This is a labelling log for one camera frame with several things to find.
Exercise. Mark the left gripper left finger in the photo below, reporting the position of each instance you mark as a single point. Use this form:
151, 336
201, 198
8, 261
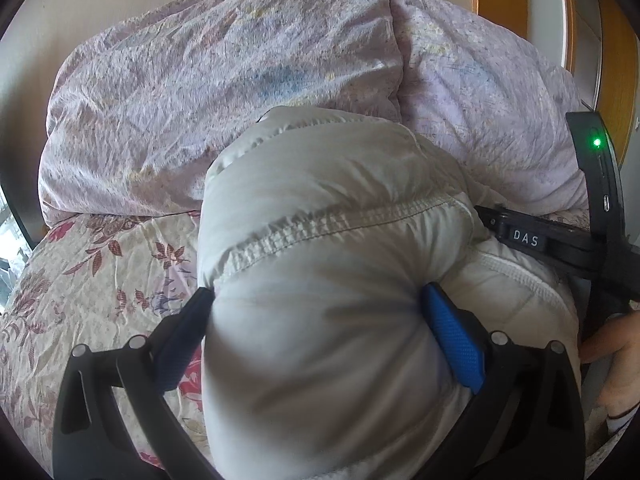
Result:
90, 438

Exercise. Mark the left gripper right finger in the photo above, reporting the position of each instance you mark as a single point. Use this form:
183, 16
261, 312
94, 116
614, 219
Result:
524, 418

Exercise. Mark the beige quilted down jacket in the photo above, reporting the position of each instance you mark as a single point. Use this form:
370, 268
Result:
318, 230

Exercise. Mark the person's right hand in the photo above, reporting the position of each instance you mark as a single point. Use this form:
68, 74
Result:
619, 339

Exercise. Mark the floral bedspread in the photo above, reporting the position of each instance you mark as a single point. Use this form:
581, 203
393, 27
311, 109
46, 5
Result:
95, 280

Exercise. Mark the lilac pillow on right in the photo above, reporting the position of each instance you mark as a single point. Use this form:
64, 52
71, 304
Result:
493, 101

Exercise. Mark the large lilac folded duvet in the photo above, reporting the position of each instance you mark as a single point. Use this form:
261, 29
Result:
138, 113

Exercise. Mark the window with dark frame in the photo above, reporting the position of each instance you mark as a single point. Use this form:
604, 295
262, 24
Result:
16, 247

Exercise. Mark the orange wooden wardrobe frame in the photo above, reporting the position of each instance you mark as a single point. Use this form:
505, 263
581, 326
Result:
593, 40

